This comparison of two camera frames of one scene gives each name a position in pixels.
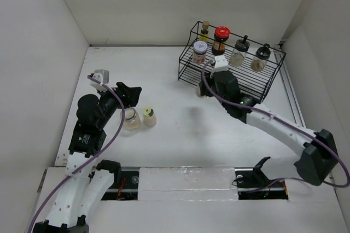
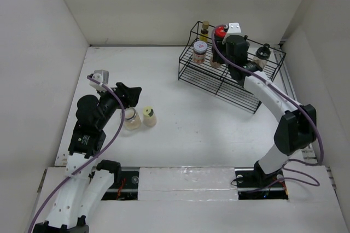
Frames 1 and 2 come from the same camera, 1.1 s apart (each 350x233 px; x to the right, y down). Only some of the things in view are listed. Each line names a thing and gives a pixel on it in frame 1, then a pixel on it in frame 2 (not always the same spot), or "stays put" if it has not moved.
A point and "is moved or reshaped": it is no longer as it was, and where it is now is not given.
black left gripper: [132, 92] stays put
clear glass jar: [132, 120] stays put
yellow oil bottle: [203, 36] stays put
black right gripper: [205, 89] → [221, 46]
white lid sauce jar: [199, 51] stays put
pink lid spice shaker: [198, 91] is moved or reshaped
